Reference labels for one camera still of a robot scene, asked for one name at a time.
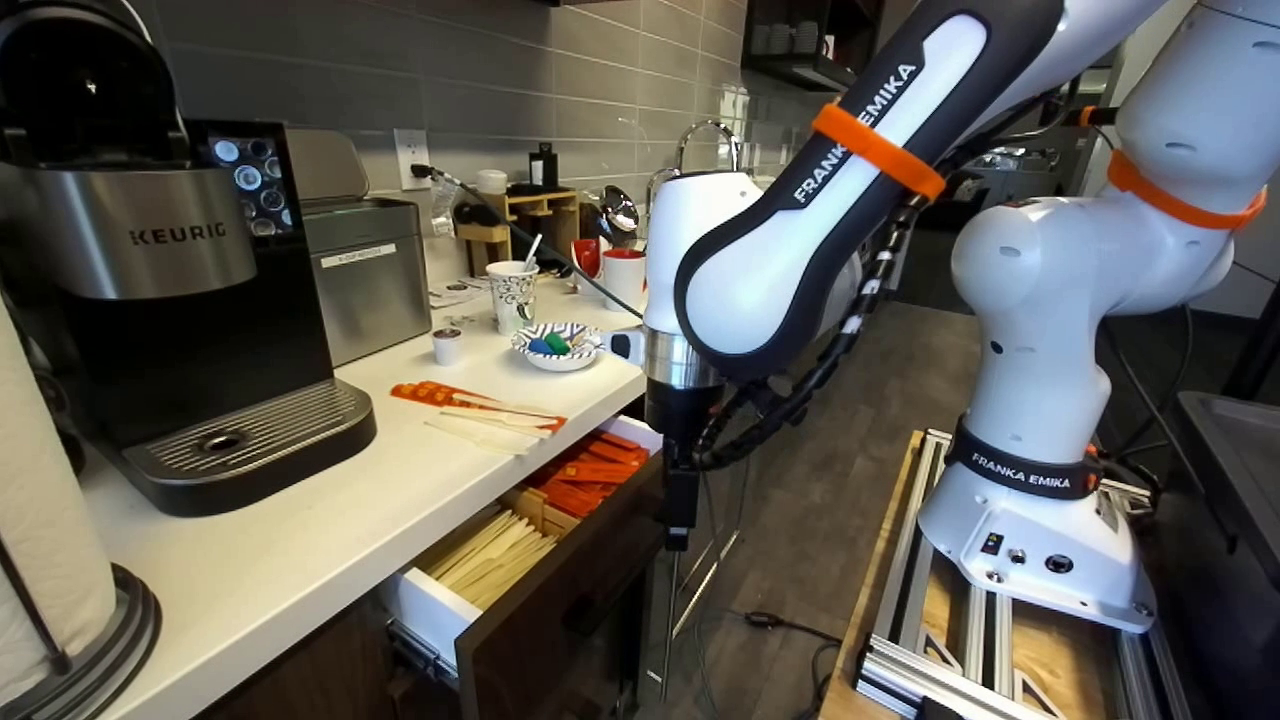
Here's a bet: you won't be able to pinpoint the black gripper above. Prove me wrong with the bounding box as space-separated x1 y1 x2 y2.
650 378 720 550

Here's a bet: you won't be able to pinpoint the white kitchen drawer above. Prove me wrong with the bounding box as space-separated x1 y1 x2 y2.
384 415 663 720

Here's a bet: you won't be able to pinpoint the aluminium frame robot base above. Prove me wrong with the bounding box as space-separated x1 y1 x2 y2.
816 426 1192 720

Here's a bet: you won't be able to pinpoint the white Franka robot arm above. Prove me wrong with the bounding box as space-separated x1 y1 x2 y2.
676 0 1280 630

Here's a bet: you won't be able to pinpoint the cream packets in drawer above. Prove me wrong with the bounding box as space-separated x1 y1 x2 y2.
430 511 555 609

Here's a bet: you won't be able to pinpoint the small patterned bowl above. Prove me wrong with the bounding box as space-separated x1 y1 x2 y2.
513 324 604 370

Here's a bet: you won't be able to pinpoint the white red mug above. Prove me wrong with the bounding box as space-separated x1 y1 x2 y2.
598 249 650 309

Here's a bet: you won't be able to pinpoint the white paper cup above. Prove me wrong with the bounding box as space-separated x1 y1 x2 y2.
487 259 538 333

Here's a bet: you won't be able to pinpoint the wooden condiment organizer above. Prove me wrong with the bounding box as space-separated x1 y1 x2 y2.
454 191 581 276

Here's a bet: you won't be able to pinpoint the small white creamer cup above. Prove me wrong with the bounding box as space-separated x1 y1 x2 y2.
434 326 464 366

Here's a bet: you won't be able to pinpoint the orange stir stick packets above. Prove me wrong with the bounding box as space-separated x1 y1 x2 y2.
393 378 568 431

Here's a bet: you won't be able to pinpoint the silver metal box appliance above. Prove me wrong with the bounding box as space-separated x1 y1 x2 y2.
287 126 434 363

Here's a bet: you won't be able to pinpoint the black silver Keurig coffee maker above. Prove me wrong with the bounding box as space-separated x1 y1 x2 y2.
0 0 376 516

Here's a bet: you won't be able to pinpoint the white paper towel roll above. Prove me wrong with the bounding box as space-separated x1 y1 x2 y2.
0 309 161 720

